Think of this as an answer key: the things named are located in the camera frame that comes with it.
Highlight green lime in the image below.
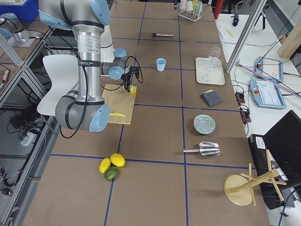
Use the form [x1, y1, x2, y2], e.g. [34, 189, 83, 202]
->
[104, 166, 119, 181]

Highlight cream bear tray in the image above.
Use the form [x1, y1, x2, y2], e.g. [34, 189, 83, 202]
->
[195, 57, 225, 85]

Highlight metal ice scoop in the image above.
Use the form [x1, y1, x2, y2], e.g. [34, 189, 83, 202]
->
[183, 141, 221, 158]

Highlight teach pendant tablet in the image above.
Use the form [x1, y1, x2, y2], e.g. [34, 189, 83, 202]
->
[250, 79, 286, 109]
[254, 56, 284, 82]

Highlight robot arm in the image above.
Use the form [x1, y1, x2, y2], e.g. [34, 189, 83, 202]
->
[37, 0, 139, 132]
[0, 13, 30, 44]

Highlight green bowl of ice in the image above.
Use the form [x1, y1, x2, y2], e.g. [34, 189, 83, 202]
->
[193, 114, 216, 135]

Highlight black laptop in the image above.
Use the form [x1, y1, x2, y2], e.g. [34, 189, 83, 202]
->
[248, 110, 301, 207]

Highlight white wire cup rack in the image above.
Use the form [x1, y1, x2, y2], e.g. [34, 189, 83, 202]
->
[178, 0, 203, 22]

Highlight wooden cutting board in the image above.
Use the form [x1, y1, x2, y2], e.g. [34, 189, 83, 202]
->
[102, 84, 136, 125]

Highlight yellow lemon right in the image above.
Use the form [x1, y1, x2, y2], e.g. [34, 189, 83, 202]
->
[110, 153, 126, 167]

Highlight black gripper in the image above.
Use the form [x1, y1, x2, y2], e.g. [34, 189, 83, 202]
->
[121, 66, 139, 92]

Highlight yellow lemon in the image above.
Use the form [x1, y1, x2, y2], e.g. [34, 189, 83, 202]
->
[110, 153, 126, 167]
[99, 158, 111, 174]

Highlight clear wine glass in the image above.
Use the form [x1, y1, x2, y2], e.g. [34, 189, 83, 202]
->
[205, 46, 221, 72]

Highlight yellow plastic knife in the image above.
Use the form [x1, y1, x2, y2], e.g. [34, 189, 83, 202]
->
[110, 112, 125, 117]

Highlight grey folded cloth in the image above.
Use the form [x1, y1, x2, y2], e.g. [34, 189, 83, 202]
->
[200, 90, 223, 107]

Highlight wooden cup tree stand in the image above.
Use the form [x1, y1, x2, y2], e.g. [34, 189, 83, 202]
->
[223, 149, 286, 206]

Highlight near teach pendant tablet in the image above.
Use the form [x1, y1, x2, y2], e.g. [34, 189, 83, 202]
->
[250, 79, 286, 109]

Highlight far teach pendant tablet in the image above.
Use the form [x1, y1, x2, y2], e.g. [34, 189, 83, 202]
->
[254, 56, 284, 82]

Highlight yellow lemon left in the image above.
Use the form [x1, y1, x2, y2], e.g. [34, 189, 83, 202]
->
[99, 158, 111, 174]

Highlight blue plastic cup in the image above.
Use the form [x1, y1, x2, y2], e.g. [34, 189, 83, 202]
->
[156, 58, 166, 72]

